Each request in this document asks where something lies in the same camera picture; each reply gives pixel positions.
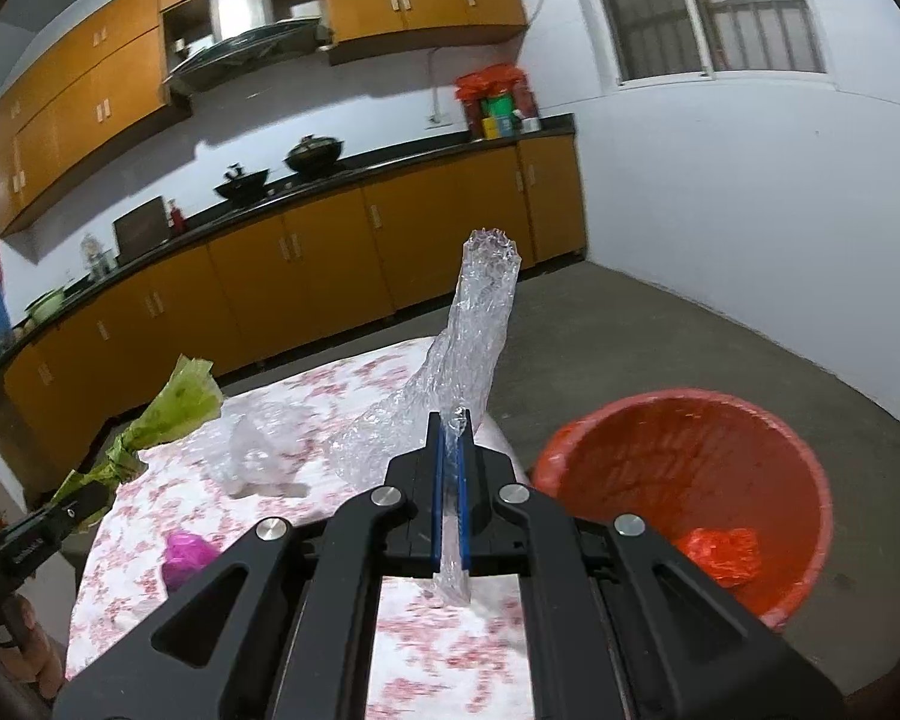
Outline person's left hand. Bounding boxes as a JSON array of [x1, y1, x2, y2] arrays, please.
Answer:
[[4, 594, 70, 700]]

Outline clear crinkled plastic bag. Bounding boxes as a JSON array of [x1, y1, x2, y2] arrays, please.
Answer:
[[322, 227, 524, 605]]

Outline green plastic bag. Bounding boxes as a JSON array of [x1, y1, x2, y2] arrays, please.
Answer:
[[49, 355, 226, 522]]

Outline floral tablecloth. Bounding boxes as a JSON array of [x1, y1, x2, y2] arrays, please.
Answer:
[[66, 337, 533, 720]]

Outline brown cutting board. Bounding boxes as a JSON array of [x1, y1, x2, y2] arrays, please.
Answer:
[[112, 196, 173, 260]]

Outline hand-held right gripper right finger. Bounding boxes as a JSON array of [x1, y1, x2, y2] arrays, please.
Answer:
[[454, 409, 845, 720]]

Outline barred window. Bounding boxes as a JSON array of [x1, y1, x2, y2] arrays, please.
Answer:
[[577, 0, 830, 87]]

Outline wok with lid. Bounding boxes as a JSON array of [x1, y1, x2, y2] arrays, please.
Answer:
[[283, 135, 344, 177]]

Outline orange plastic wastebasket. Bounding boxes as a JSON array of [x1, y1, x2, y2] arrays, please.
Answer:
[[531, 388, 833, 635]]

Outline socket cable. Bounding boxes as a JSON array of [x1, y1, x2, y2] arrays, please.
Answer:
[[427, 45, 445, 121]]

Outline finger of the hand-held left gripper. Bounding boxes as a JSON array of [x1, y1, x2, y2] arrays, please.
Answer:
[[41, 480, 119, 542]]

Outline wooden kitchen cabinets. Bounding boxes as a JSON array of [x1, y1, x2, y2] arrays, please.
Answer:
[[0, 0, 530, 237], [0, 133, 587, 466]]

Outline black wok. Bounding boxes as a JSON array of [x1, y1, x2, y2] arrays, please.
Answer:
[[214, 163, 271, 203]]

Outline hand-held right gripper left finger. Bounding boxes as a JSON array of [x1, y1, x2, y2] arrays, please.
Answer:
[[52, 409, 451, 720]]

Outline green basin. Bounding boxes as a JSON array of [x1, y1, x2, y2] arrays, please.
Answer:
[[26, 289, 68, 325]]

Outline wooden upper kitchen cabinets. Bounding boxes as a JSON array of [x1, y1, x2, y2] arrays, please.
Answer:
[[0, 0, 530, 237]]

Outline black kitchen countertop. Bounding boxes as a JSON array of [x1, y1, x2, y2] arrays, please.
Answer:
[[0, 114, 575, 391]]

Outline magenta plastic bag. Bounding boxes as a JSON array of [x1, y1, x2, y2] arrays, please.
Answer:
[[163, 531, 218, 593]]

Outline wooden lower kitchen cabinets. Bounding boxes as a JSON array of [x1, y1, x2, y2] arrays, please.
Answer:
[[0, 133, 587, 466]]

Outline orange plastic bag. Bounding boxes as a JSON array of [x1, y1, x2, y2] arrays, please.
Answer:
[[679, 527, 762, 590]]

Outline steel range hood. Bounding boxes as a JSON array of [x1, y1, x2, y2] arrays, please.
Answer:
[[163, 0, 335, 95]]

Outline glass jar with plastic bag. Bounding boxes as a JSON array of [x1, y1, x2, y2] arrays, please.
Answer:
[[81, 234, 117, 278]]

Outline orange bag on containers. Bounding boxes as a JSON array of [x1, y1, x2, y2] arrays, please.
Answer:
[[454, 64, 530, 102]]

